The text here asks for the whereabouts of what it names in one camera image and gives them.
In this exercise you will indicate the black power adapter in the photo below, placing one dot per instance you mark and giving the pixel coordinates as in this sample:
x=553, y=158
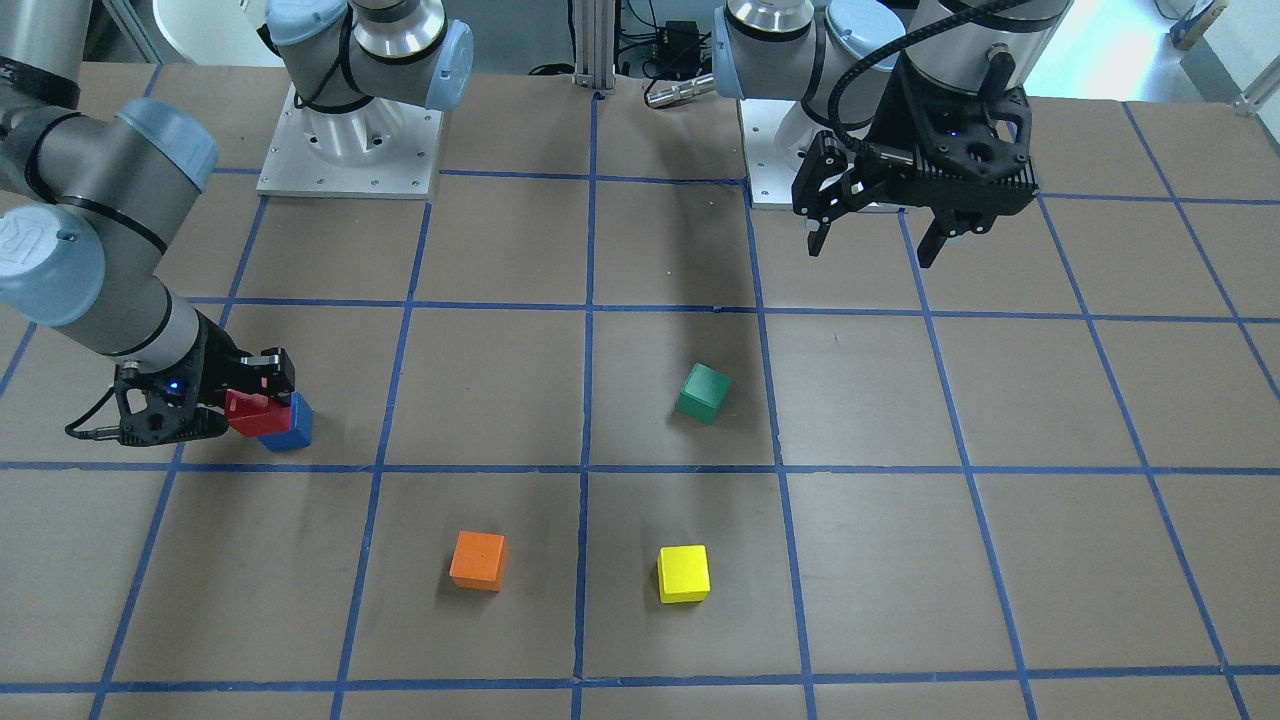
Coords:
x=678, y=47

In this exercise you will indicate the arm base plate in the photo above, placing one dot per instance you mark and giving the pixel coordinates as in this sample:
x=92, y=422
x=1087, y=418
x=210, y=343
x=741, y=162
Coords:
x=775, y=135
x=386, y=150

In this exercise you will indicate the aluminium frame post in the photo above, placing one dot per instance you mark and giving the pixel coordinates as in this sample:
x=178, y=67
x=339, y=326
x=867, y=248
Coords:
x=594, y=45

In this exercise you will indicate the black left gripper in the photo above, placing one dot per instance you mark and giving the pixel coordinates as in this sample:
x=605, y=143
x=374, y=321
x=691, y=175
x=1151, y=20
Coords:
x=908, y=118

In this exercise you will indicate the yellow wooden block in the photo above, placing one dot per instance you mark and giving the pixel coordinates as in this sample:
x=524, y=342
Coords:
x=683, y=573

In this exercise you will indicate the orange wooden block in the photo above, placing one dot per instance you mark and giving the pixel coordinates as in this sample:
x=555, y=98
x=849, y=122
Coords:
x=479, y=561

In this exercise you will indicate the green wooden block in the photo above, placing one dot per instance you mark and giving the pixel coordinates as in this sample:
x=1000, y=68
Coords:
x=702, y=394

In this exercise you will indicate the red wooden block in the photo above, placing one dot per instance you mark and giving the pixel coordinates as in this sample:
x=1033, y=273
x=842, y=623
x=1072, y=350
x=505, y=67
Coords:
x=256, y=415

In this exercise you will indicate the blue wooden block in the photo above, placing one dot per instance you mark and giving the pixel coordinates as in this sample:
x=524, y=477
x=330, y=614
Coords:
x=299, y=434

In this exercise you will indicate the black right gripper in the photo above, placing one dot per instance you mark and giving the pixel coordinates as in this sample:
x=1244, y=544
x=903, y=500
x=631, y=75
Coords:
x=215, y=367

